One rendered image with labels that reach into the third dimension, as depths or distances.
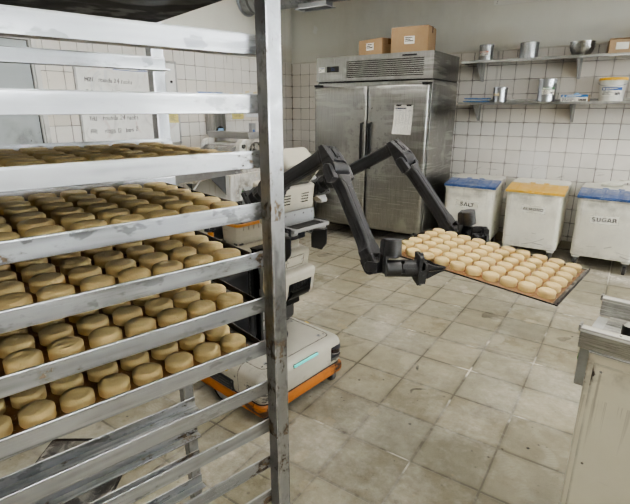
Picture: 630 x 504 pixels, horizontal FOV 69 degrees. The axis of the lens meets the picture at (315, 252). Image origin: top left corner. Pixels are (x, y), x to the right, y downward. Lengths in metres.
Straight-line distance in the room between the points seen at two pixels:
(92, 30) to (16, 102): 0.13
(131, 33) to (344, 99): 4.83
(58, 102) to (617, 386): 1.46
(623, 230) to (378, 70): 2.86
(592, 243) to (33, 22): 4.88
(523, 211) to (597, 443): 3.69
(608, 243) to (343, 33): 3.99
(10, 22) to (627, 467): 1.69
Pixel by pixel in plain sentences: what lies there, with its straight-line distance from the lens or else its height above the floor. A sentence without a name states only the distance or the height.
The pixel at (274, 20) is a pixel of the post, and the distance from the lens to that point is 0.81.
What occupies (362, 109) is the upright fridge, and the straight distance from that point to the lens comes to 5.36.
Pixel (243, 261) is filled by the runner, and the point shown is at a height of 1.24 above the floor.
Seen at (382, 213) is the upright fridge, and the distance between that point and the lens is 5.35.
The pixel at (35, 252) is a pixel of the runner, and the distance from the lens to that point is 0.70.
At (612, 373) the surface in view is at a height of 0.80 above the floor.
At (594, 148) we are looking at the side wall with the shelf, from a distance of 5.66.
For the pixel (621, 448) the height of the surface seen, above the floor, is 0.58.
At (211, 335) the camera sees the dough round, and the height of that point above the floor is 1.06.
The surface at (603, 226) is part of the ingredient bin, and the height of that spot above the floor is 0.45.
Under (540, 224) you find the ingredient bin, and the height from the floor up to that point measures 0.39.
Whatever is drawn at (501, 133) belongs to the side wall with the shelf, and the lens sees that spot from 5.78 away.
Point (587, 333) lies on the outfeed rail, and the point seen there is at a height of 0.89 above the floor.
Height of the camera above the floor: 1.49
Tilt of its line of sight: 17 degrees down
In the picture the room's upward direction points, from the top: straight up
